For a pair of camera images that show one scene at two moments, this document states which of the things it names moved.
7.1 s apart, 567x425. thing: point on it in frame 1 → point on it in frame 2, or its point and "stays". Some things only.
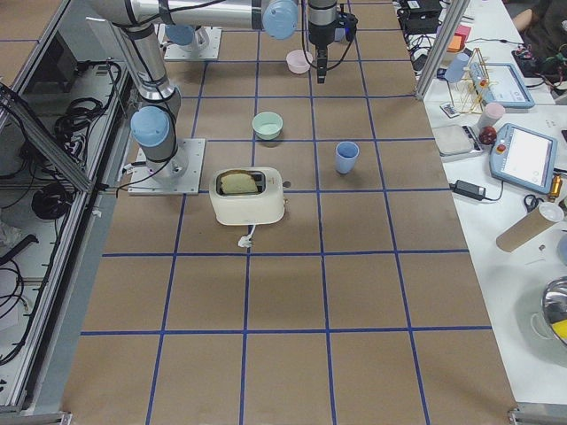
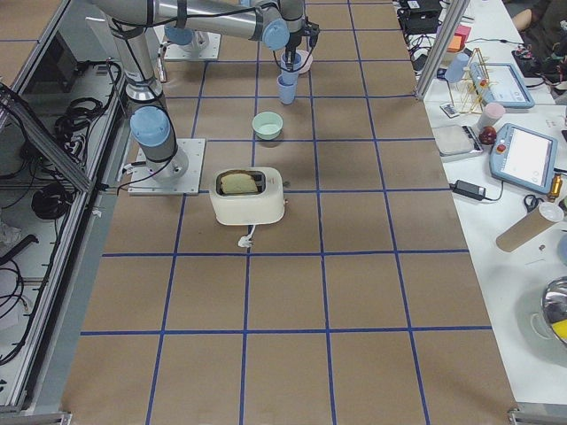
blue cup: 345,154 → 297,64
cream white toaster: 265,205 stays
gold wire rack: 468,94 stays
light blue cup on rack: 455,69 stays
